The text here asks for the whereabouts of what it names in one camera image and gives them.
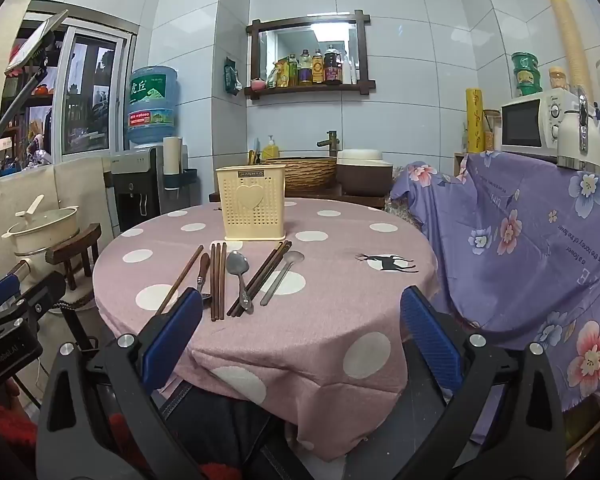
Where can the phone on stand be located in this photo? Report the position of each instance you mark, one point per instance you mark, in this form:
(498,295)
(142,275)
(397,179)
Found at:
(35,42)

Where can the dark wooden framed mirror shelf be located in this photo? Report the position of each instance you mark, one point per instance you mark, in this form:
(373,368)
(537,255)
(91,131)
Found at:
(307,22)

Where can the small pink pot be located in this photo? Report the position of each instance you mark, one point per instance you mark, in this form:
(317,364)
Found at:
(257,82)

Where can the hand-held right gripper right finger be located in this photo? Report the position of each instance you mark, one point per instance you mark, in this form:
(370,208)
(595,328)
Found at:
(430,335)

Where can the dark wooden stool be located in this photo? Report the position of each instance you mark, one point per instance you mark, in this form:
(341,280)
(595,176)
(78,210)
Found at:
(75,247)

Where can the pink polka dot tablecloth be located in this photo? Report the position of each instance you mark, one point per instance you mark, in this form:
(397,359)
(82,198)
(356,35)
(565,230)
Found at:
(320,310)

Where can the yellow oil bottle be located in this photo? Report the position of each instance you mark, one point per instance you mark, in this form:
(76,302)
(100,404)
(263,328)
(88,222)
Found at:
(293,70)

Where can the amber sauce bottle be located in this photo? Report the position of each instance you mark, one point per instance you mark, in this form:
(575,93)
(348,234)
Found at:
(317,67)

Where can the black chopstick with gold band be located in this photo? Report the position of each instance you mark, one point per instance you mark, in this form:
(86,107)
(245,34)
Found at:
(266,270)

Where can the bronze faucet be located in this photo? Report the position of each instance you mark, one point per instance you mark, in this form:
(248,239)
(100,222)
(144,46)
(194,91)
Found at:
(331,142)

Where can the dark wooden counter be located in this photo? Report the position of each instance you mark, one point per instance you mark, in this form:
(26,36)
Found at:
(330,199)

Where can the dark soy sauce bottle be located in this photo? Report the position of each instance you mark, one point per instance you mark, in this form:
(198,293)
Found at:
(332,65)

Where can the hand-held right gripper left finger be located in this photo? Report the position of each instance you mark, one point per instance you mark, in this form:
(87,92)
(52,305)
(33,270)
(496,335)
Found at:
(175,340)

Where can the black white water dispenser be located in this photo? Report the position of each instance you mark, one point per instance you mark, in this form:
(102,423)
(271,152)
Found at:
(135,185)

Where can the yellow seasoning packets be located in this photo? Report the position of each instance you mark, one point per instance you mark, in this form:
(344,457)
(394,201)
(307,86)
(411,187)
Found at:
(280,75)

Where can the brown and white basin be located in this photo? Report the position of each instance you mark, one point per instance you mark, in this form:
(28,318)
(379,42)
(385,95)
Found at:
(365,175)

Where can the teal wall holder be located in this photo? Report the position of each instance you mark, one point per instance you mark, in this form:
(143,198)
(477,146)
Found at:
(185,180)

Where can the purple label bottle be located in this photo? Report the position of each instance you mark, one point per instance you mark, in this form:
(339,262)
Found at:
(305,69)

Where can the dull grey spoon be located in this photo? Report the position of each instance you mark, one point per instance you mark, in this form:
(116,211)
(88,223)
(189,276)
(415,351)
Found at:
(292,259)

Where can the yellow patterned roll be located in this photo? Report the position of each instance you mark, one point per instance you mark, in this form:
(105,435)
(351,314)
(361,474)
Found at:
(475,120)

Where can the tall stack of yellow cups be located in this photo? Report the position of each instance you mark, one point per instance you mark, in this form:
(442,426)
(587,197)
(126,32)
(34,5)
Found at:
(567,35)

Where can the green hanging packet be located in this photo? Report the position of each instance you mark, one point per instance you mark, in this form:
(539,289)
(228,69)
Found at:
(232,77)

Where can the yellow soap dispenser bottle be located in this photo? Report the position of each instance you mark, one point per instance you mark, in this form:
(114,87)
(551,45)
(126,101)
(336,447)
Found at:
(270,151)

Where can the white kettle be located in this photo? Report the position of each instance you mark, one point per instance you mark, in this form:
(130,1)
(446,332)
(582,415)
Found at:
(572,135)

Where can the white microwave oven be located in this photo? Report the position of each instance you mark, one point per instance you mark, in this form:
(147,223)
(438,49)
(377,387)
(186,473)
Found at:
(525,122)

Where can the sliding window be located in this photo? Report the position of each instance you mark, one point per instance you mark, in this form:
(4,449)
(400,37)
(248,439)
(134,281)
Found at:
(87,95)

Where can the wicker wash basin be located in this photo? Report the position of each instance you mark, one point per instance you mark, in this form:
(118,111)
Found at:
(305,172)

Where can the shiny metal spoon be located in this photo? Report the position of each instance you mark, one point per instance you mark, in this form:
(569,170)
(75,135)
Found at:
(237,262)

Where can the person's left forearm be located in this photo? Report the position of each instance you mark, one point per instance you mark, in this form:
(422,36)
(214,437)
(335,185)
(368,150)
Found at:
(0,420)

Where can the white bottle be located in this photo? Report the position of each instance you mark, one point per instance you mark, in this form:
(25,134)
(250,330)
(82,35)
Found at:
(353,69)

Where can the purple floral cloth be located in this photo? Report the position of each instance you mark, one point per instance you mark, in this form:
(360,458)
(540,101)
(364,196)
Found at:
(520,250)

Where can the beige plastic utensil holder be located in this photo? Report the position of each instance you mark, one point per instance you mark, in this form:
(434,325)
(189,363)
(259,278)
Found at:
(250,210)

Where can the blue water jug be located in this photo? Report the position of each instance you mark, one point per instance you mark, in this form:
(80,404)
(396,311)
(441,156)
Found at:
(152,105)

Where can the yellowish jar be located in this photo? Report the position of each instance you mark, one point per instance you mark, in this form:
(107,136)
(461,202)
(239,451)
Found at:
(559,79)

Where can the cream pot with lid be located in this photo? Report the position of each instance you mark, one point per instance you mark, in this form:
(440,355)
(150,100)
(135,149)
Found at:
(42,230)

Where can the green instant noodle bowl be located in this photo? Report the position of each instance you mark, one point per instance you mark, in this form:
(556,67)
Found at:
(525,61)
(528,84)

